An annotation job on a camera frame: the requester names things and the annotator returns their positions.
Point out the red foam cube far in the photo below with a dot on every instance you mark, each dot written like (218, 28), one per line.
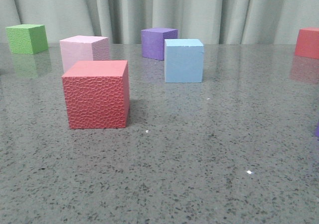
(307, 44)

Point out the pink foam cube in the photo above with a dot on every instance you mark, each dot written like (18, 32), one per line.
(83, 48)

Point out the purple foam cube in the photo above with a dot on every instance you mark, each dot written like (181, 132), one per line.
(317, 130)
(153, 41)

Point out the grey-green curtain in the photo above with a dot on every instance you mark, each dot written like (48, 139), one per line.
(211, 21)

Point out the red textured foam cube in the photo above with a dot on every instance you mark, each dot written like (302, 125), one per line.
(97, 94)

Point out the purple foam cube near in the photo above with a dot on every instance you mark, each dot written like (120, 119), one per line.
(317, 130)

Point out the light blue foam cube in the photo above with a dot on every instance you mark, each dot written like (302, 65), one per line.
(183, 60)

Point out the green foam cube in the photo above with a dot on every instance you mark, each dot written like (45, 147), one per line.
(27, 38)

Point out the purple foam cube far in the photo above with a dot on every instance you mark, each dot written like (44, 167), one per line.
(153, 41)

